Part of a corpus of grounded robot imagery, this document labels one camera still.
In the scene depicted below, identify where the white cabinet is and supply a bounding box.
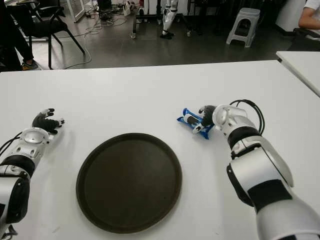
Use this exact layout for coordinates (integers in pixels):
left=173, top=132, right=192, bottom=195
left=274, top=0, right=307, bottom=32

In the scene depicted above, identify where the white floor cable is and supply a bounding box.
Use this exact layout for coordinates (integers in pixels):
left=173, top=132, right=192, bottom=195
left=53, top=19, right=92, bottom=70

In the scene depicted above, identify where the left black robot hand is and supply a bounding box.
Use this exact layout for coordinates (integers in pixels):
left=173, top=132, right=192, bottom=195
left=31, top=107, right=67, bottom=135

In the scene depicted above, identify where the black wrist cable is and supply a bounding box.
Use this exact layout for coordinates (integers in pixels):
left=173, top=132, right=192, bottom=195
left=228, top=99, right=266, bottom=137
left=0, top=132, right=23, bottom=156

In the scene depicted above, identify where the blue Oreo packet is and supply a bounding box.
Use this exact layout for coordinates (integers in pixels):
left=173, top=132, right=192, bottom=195
left=176, top=107, right=215, bottom=140

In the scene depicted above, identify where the black metal chair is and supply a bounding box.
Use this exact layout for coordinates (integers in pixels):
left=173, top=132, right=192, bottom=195
left=7, top=0, right=86, bottom=70

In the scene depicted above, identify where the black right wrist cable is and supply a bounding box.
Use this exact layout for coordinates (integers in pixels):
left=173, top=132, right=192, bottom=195
left=228, top=99, right=266, bottom=137

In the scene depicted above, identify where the black wheeled frame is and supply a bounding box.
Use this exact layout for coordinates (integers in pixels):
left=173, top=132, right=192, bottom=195
left=129, top=0, right=201, bottom=40

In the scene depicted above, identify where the white framed panel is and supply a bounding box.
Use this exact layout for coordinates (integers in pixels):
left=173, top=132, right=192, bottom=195
left=66, top=0, right=87, bottom=24

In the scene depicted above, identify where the white humanoid robot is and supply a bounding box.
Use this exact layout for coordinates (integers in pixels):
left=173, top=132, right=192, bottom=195
left=159, top=0, right=179, bottom=40

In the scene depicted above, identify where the white bag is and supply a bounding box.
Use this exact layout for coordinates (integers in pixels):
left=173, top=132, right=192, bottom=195
left=123, top=0, right=134, bottom=17

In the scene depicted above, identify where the black left elbow cable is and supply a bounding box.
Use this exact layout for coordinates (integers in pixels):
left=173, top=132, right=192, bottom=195
left=0, top=224, right=19, bottom=240

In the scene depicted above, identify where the seated person in white shirt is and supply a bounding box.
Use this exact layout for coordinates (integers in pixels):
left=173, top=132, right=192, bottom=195
left=298, top=0, right=320, bottom=30

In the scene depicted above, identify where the grey plastic stool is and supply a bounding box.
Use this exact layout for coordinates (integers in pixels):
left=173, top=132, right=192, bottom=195
left=225, top=7, right=261, bottom=48

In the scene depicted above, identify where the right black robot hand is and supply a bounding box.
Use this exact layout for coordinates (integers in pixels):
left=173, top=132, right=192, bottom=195
left=192, top=104, right=217, bottom=133

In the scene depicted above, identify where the round dark brown tray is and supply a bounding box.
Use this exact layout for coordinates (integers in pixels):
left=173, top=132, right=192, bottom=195
left=75, top=132, right=183, bottom=235

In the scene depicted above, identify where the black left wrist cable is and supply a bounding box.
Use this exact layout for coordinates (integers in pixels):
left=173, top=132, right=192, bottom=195
left=0, top=132, right=23, bottom=156

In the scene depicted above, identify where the person in black trousers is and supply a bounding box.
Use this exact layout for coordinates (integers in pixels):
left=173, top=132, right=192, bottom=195
left=0, top=0, right=40, bottom=72

